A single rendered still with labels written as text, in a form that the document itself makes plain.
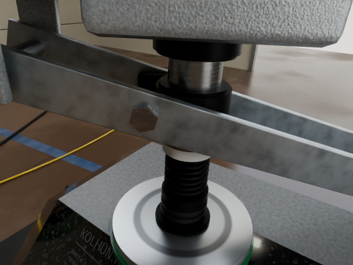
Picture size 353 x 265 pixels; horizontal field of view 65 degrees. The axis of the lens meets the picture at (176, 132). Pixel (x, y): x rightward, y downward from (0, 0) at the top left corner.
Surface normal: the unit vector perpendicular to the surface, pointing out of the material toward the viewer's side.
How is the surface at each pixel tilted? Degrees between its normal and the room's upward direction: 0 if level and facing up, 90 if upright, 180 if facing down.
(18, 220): 0
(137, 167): 0
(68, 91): 90
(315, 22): 90
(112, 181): 0
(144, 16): 90
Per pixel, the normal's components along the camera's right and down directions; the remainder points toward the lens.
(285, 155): 0.04, 0.45
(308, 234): 0.05, -0.89
